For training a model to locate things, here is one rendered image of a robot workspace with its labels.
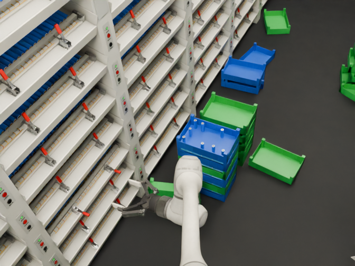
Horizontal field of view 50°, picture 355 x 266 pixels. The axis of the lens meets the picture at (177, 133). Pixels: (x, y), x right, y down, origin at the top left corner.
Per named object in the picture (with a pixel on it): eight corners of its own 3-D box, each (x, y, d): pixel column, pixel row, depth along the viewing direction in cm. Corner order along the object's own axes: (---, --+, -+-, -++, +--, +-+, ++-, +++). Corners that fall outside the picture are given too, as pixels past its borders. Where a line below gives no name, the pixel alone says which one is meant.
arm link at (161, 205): (179, 206, 165) (167, 202, 168) (174, 193, 159) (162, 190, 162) (169, 224, 160) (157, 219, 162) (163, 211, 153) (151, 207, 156)
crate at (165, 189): (199, 211, 233) (201, 200, 238) (198, 194, 218) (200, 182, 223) (151, 206, 238) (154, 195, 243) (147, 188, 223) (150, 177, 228)
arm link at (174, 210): (177, 217, 165) (180, 188, 162) (209, 227, 157) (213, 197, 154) (164, 225, 155) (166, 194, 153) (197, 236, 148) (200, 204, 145)
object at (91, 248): (138, 191, 238) (141, 182, 226) (79, 279, 204) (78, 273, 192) (110, 175, 240) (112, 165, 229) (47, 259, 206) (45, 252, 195)
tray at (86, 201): (128, 153, 209) (130, 145, 201) (57, 249, 175) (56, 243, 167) (97, 135, 211) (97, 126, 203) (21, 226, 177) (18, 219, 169)
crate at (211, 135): (239, 138, 217) (240, 128, 211) (226, 163, 206) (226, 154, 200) (192, 122, 228) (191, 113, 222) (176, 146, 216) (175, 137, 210)
